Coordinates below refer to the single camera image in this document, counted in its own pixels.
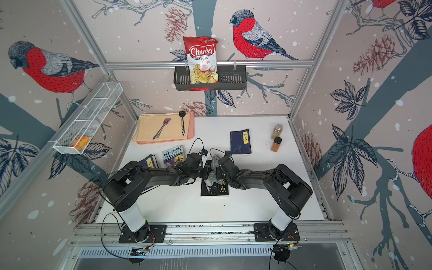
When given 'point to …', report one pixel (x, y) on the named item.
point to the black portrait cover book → (220, 188)
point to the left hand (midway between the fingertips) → (214, 167)
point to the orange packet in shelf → (81, 142)
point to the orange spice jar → (275, 145)
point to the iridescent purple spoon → (165, 121)
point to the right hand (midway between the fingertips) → (217, 169)
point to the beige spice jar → (277, 131)
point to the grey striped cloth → (212, 177)
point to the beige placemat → (148, 125)
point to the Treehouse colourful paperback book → (173, 156)
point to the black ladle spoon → (181, 114)
